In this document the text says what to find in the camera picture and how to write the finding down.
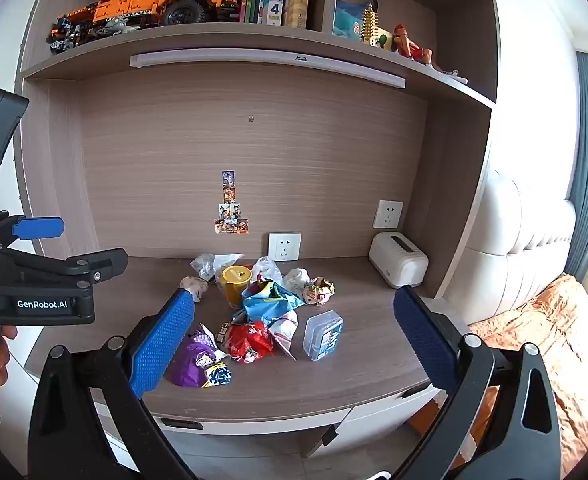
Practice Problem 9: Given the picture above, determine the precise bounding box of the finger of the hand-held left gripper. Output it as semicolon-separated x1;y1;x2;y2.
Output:
0;246;129;287
0;212;65;256

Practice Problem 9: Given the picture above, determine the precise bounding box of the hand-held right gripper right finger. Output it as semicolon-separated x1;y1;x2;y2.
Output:
393;285;562;480

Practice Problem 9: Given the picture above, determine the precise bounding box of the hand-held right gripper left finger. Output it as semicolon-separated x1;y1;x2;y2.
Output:
28;287;197;480

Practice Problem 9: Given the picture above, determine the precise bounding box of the purple snack wrapper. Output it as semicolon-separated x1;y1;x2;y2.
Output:
166;324;233;390

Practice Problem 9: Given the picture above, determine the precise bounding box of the red snack wrapper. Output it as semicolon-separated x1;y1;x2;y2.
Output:
216;320;275;365

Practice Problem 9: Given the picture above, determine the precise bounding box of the yellow cup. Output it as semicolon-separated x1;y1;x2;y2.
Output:
217;264;253;310

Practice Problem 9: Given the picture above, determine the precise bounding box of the clear blue plastic box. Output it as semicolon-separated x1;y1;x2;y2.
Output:
303;310;345;362

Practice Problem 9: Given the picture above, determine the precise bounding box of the blue snack bag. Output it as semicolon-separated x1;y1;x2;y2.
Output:
241;280;305;326

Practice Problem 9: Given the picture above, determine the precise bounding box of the silvery white wrapper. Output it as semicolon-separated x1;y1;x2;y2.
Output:
269;310;299;361

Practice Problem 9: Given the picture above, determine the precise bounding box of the white slotted box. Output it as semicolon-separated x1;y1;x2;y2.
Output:
369;231;429;289

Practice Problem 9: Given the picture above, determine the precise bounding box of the crumpled clear plastic wrapper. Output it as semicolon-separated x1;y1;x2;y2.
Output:
190;252;245;282

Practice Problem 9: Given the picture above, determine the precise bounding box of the white desk drawer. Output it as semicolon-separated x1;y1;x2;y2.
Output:
91;400;355;461
304;385;445;458

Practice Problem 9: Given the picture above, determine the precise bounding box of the colourful crumpled paper ball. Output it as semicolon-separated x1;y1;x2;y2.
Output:
301;276;337;307

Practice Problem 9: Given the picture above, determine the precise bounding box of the cream padded headboard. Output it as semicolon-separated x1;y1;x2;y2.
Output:
444;170;577;326

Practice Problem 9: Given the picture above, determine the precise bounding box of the white plastic wrapper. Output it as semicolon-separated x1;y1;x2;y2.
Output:
251;256;285;286

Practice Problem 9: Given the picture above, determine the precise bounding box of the white tissue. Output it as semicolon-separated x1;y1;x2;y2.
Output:
284;267;311;295

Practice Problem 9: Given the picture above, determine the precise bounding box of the bed with orange cover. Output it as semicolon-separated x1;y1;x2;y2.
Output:
409;274;588;478

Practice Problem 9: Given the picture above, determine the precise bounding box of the strip of cartoon stickers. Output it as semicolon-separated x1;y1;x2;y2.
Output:
214;170;251;236

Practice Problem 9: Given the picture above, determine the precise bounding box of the grey shark toy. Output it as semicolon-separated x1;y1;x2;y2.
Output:
94;16;142;38

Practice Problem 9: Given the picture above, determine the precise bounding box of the wooden desk with shelves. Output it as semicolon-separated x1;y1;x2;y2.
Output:
16;0;500;461

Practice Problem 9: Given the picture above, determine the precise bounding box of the small white toy figure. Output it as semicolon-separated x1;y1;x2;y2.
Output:
433;62;470;85

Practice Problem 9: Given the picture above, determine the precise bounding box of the white light bar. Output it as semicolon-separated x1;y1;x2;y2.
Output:
130;49;407;88

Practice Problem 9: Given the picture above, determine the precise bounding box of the red figurine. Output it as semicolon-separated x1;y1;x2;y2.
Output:
391;23;435;66

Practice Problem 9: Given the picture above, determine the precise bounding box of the gold pagoda model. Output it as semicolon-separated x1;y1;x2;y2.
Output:
358;3;381;47

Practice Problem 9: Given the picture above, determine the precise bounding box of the blue picture card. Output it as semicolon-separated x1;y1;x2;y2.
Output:
333;0;369;39

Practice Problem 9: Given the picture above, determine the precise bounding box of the white wall socket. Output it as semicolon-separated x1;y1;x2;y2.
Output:
268;231;302;262
373;200;405;231

